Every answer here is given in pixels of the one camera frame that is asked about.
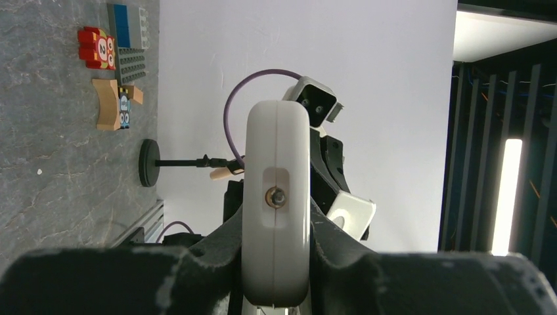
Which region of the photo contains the curved wooden arch block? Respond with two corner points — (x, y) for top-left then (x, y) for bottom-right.
(91, 79), (121, 131)

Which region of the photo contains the ceiling light strip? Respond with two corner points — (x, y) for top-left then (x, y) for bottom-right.
(491, 138), (522, 256)

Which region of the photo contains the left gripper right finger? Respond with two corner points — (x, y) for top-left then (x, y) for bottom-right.
(310, 205), (556, 314)

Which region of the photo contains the blue owl number block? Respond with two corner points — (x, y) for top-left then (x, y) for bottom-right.
(119, 87), (131, 129)

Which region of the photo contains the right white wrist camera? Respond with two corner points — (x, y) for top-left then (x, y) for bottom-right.
(282, 76), (344, 129)

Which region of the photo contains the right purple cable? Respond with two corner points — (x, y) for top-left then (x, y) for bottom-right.
(223, 68), (303, 169)

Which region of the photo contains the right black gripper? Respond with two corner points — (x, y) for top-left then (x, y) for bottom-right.
(309, 128), (350, 215)

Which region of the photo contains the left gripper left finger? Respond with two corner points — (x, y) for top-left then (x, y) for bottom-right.
(1, 210), (243, 314)

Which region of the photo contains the pink microphone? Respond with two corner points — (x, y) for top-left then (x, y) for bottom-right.
(210, 167), (244, 180)

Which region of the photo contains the blue lego brick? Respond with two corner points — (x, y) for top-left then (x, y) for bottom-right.
(107, 3), (131, 48)

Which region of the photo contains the black microphone stand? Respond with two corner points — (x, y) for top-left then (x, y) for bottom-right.
(138, 138), (244, 187)

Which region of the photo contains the red owl number block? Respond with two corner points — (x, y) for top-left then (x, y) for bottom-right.
(78, 26), (116, 70)

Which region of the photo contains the grey lego brick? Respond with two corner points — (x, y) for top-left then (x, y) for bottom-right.
(127, 7), (150, 50)

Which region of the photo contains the grey lego baseplate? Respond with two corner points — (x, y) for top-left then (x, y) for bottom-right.
(116, 47), (146, 85)

